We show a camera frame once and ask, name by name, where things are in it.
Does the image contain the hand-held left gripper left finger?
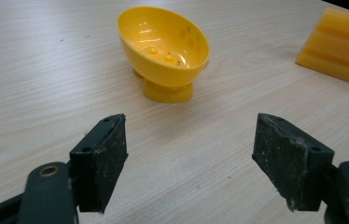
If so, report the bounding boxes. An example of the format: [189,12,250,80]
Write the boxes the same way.
[69,113,129,215]

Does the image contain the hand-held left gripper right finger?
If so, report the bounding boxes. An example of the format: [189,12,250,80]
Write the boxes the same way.
[251,112,335,213]

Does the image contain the yellow plastic footed bowl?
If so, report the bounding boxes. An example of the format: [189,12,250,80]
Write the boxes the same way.
[117,6,211,105]

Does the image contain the yellow ridged block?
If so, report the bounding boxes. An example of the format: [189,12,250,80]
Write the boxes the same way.
[295,7,349,91]

